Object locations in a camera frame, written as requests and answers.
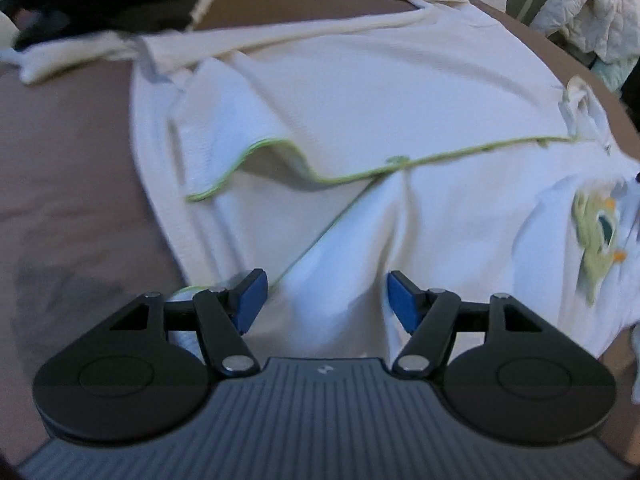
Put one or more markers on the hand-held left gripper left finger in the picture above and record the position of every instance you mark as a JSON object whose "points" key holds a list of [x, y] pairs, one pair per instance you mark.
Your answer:
{"points": [[252, 300]]}

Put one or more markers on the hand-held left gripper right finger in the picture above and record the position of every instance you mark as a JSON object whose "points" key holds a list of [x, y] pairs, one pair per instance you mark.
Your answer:
{"points": [[402, 300]]}

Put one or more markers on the white garment with green trim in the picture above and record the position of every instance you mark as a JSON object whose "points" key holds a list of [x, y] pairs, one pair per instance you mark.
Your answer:
{"points": [[440, 210]]}

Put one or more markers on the cream waffle garment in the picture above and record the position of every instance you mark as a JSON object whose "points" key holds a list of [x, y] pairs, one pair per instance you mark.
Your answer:
{"points": [[90, 52]]}

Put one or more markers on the mint green cloth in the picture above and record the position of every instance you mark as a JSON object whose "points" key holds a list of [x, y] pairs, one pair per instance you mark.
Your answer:
{"points": [[612, 72]]}

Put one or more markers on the white quilted jacket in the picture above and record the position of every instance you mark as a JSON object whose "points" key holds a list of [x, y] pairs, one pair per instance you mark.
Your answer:
{"points": [[595, 5]]}

